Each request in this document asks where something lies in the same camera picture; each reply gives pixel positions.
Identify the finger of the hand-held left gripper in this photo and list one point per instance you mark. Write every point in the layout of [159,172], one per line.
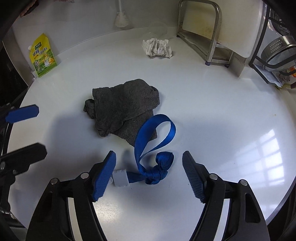
[27,155]
[23,114]

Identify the white cutting board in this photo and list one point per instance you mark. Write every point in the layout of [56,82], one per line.
[235,27]

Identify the yellow seasoning pouch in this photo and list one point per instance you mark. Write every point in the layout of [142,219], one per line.
[42,58]

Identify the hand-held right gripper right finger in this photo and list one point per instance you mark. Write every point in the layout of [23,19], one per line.
[193,178]

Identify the dark grey cloth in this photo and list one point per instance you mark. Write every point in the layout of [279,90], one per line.
[122,102]

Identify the metal cutting board rack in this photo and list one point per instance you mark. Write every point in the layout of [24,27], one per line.
[214,34]

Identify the black cooktop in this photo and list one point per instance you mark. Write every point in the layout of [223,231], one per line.
[9,76]

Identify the clear plastic cup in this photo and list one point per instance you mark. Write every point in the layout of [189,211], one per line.
[158,29]

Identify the perforated steel pot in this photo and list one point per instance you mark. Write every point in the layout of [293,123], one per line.
[279,49]

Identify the white blue bottle brush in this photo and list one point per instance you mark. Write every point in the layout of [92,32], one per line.
[122,20]

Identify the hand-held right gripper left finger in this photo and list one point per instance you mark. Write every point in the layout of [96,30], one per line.
[104,178]

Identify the crumpled white printed paper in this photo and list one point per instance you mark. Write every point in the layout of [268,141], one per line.
[157,47]

